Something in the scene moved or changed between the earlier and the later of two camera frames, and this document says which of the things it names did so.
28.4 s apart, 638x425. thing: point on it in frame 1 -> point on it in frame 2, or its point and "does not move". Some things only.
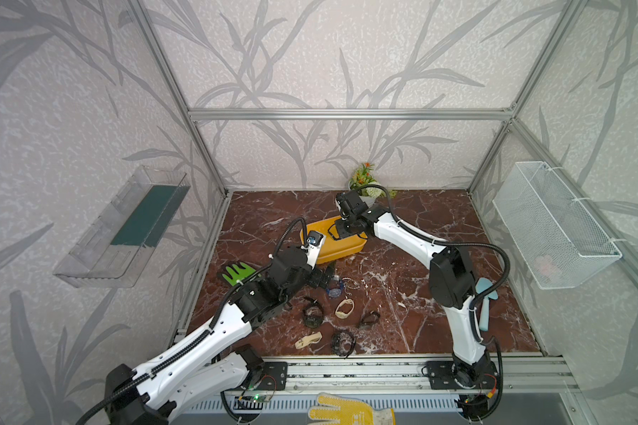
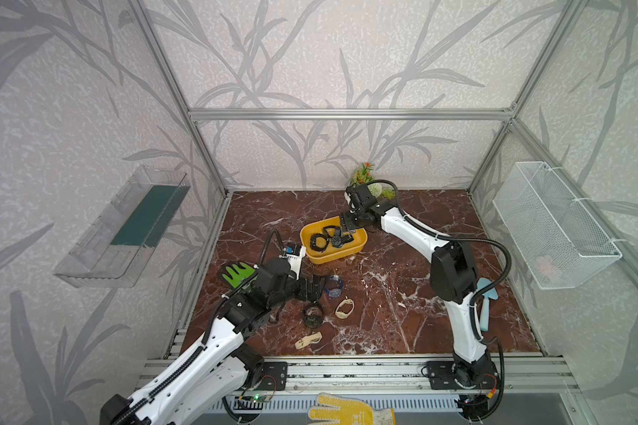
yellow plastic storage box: [333, 249] does not move
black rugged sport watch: [344, 343] -> [313, 242]
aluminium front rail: [517, 374] does not move
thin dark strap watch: [370, 319] -> [338, 242]
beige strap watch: [344, 308] does not move
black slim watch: [334, 232] does not move
